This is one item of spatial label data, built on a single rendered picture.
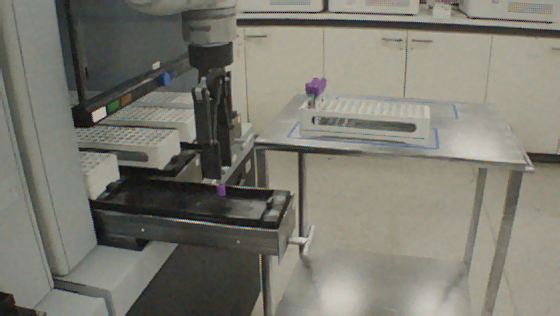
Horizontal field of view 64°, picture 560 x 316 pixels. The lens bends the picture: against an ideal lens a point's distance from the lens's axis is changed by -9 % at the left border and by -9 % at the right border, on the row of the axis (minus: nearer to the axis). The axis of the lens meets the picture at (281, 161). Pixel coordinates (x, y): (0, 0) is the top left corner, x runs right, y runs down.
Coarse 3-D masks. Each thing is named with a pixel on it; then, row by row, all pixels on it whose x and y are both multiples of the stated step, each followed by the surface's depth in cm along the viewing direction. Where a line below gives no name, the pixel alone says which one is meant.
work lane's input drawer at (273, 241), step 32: (128, 192) 91; (160, 192) 91; (192, 192) 91; (256, 192) 89; (288, 192) 87; (96, 224) 85; (128, 224) 83; (160, 224) 82; (192, 224) 80; (224, 224) 79; (256, 224) 78; (288, 224) 84
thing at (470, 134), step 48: (336, 96) 144; (288, 144) 108; (336, 144) 107; (384, 144) 107; (432, 144) 106; (480, 144) 106; (480, 192) 144; (288, 288) 146; (336, 288) 145; (384, 288) 144; (432, 288) 143
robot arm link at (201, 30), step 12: (192, 12) 73; (204, 12) 72; (216, 12) 73; (228, 12) 74; (192, 24) 74; (204, 24) 73; (216, 24) 74; (228, 24) 75; (192, 36) 75; (204, 36) 74; (216, 36) 74; (228, 36) 75
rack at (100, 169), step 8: (80, 152) 94; (80, 160) 90; (88, 160) 90; (96, 160) 90; (104, 160) 90; (112, 160) 91; (88, 168) 87; (96, 168) 86; (104, 168) 88; (112, 168) 91; (88, 176) 84; (96, 176) 86; (104, 176) 88; (112, 176) 91; (88, 184) 84; (96, 184) 86; (104, 184) 88; (88, 192) 85; (96, 192) 86
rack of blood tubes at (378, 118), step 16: (304, 112) 111; (320, 112) 110; (336, 112) 109; (352, 112) 108; (368, 112) 108; (384, 112) 108; (400, 112) 108; (416, 112) 108; (304, 128) 112; (320, 128) 111; (336, 128) 110; (352, 128) 109; (368, 128) 115; (384, 128) 115; (400, 128) 115; (416, 128) 115
